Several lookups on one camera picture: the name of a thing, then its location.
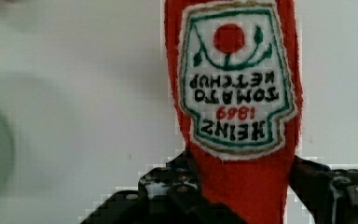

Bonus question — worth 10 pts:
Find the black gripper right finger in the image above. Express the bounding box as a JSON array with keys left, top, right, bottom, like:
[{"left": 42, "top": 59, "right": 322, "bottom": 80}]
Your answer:
[{"left": 289, "top": 156, "right": 358, "bottom": 224}]

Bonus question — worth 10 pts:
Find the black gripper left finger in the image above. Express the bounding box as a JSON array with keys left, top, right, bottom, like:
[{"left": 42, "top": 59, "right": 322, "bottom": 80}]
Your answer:
[{"left": 80, "top": 150, "right": 246, "bottom": 224}]

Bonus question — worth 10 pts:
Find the red plush ketchup bottle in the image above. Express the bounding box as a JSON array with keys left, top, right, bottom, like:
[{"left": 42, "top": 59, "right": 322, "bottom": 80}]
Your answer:
[{"left": 164, "top": 0, "right": 302, "bottom": 224}]

